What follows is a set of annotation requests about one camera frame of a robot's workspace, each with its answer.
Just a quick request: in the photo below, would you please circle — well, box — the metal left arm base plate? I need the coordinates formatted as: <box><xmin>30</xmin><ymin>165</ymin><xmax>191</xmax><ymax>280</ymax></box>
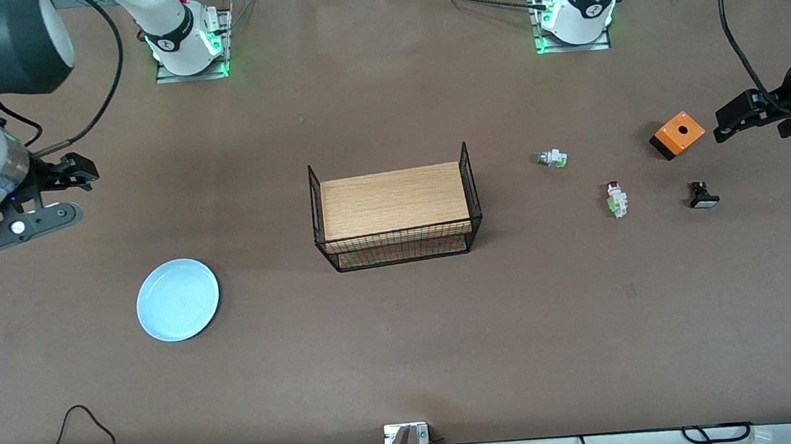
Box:
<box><xmin>530</xmin><ymin>0</ymin><xmax>614</xmax><ymax>57</ymax></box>

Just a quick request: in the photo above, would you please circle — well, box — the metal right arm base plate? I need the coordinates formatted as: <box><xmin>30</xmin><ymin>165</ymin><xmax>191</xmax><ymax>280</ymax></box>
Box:
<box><xmin>149</xmin><ymin>6</ymin><xmax>238</xmax><ymax>85</ymax></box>

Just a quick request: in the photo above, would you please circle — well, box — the black wire mesh rack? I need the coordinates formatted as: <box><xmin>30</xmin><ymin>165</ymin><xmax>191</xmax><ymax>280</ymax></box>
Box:
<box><xmin>306</xmin><ymin>140</ymin><xmax>487</xmax><ymax>275</ymax></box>

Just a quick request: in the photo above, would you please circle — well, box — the red push button switch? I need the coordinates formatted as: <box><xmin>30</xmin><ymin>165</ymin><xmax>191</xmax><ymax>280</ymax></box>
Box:
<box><xmin>605</xmin><ymin>180</ymin><xmax>631</xmax><ymax>221</ymax></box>

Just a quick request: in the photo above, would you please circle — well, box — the green push button switch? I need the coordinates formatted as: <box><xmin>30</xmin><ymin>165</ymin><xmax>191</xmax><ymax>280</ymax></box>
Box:
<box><xmin>536</xmin><ymin>147</ymin><xmax>569</xmax><ymax>171</ymax></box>

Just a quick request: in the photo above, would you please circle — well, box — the black looped cable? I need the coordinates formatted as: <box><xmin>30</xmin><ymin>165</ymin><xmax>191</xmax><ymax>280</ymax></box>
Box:
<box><xmin>39</xmin><ymin>401</ymin><xmax>117</xmax><ymax>444</ymax></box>

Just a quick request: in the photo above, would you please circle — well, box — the orange button enclosure box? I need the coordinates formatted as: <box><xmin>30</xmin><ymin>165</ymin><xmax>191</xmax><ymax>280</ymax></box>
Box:
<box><xmin>647</xmin><ymin>109</ymin><xmax>709</xmax><ymax>162</ymax></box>

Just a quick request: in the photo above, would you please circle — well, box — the light blue round plate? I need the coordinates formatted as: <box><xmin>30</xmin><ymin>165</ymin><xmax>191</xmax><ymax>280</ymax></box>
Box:
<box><xmin>131</xmin><ymin>254</ymin><xmax>225</xmax><ymax>347</ymax></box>

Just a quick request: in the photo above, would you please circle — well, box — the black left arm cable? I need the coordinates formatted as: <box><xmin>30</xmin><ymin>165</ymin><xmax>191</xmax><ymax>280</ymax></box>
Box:
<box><xmin>717</xmin><ymin>0</ymin><xmax>791</xmax><ymax>124</ymax></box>

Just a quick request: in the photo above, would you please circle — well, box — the black square push button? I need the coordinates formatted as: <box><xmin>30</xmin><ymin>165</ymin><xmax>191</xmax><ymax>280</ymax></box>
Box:
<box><xmin>686</xmin><ymin>178</ymin><xmax>721</xmax><ymax>210</ymax></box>

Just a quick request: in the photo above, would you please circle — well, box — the white connector block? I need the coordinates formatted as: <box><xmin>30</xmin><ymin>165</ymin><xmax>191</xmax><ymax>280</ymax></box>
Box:
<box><xmin>382</xmin><ymin>420</ymin><xmax>431</xmax><ymax>444</ymax></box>

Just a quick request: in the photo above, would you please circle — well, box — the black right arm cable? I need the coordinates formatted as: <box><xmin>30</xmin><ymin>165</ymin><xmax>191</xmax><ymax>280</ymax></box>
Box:
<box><xmin>0</xmin><ymin>0</ymin><xmax>134</xmax><ymax>162</ymax></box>

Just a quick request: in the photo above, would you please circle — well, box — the wooden shelf board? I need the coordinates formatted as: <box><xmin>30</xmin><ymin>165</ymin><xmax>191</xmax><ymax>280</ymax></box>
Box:
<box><xmin>319</xmin><ymin>161</ymin><xmax>474</xmax><ymax>250</ymax></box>

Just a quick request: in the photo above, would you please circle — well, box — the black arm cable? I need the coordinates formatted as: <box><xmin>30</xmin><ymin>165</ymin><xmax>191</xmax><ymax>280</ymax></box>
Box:
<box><xmin>0</xmin><ymin>0</ymin><xmax>134</xmax><ymax>162</ymax></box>
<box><xmin>717</xmin><ymin>0</ymin><xmax>791</xmax><ymax>124</ymax></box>

